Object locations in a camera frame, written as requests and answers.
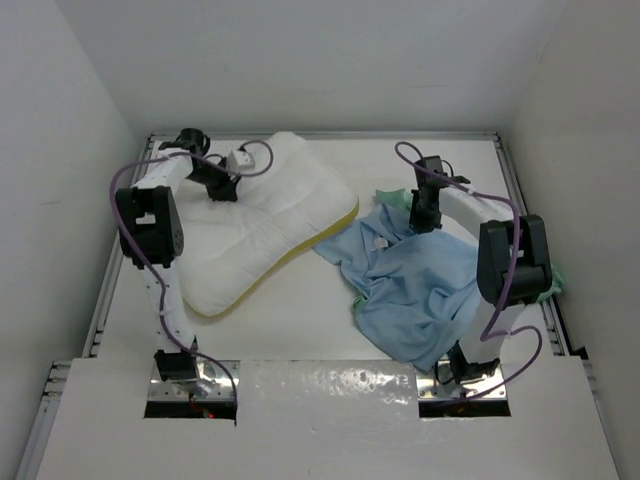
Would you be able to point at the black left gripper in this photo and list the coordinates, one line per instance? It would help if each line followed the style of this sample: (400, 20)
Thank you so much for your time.
(227, 190)

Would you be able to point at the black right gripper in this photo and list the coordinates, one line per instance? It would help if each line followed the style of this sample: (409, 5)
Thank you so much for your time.
(419, 224)

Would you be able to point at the white pillow yellow underside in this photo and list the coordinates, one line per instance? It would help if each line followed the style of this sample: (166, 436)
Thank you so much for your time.
(231, 246)

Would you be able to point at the light blue green pillowcase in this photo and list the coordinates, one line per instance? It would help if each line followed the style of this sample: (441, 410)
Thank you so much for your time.
(416, 293)

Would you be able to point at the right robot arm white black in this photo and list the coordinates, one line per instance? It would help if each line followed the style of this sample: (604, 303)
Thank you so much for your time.
(513, 264)

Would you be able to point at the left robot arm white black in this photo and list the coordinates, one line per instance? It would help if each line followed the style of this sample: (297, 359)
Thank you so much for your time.
(151, 235)

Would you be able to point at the white front cover board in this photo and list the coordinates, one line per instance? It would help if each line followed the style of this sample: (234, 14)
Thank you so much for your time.
(326, 420)

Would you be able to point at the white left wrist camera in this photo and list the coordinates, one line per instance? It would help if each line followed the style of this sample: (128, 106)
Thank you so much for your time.
(240, 162)

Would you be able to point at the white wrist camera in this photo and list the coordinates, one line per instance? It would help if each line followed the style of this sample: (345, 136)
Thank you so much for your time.
(432, 163)
(240, 162)

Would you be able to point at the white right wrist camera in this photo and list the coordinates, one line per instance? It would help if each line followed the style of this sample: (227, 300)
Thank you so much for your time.
(432, 163)

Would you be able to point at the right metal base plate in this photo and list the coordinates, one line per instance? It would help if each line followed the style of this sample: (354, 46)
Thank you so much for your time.
(439, 386)

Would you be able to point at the metal base plate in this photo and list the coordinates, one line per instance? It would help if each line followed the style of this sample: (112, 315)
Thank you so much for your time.
(439, 386)
(210, 384)

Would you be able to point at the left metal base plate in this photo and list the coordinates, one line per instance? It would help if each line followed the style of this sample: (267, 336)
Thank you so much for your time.
(210, 384)

